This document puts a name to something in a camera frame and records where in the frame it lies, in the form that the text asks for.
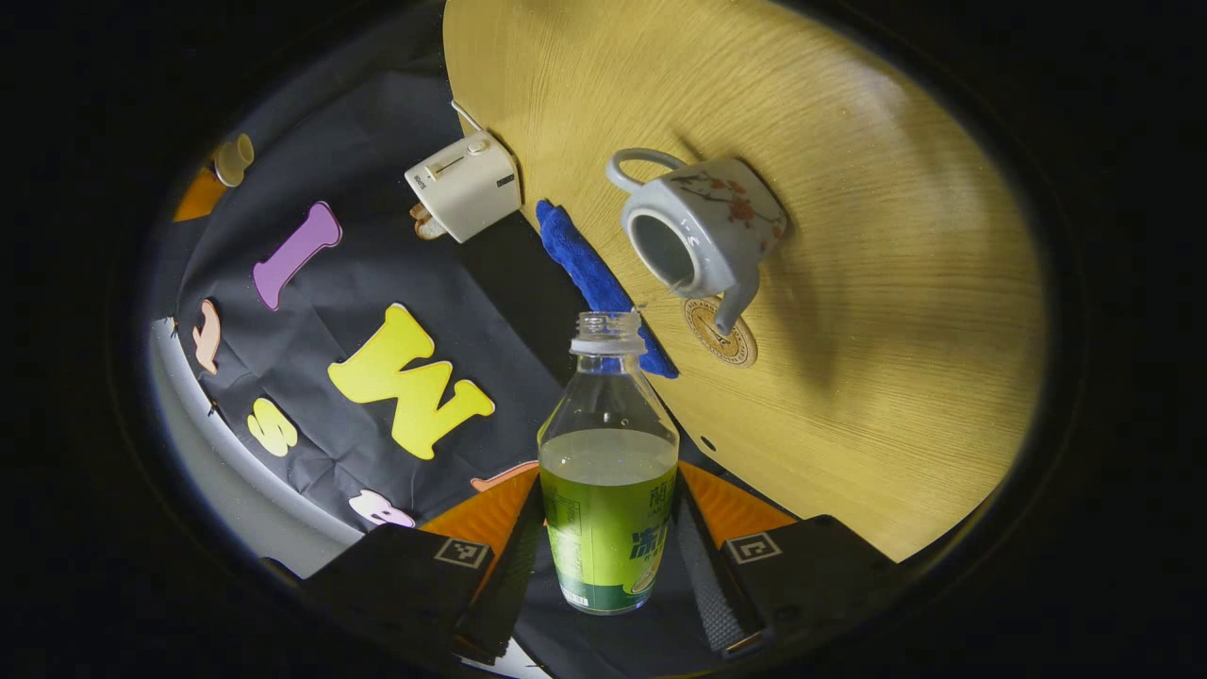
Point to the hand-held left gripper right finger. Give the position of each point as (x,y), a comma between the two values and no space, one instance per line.
(702,585)

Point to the white floral teacup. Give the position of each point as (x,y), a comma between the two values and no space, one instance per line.
(707,226)

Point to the cream teacup lid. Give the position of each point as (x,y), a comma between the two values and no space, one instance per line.
(234,160)

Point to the round beige coaster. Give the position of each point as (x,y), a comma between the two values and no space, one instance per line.
(731,344)

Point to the blue towel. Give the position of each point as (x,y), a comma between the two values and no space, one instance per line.
(585,264)

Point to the bread slice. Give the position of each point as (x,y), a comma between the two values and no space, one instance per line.
(424,223)

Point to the green label water bottle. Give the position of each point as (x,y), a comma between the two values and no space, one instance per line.
(608,528)

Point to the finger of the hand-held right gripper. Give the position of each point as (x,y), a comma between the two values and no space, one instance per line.
(200,198)

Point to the white toaster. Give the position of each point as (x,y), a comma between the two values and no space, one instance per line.
(467,189)

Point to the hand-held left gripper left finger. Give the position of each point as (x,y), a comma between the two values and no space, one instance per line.
(514,575)

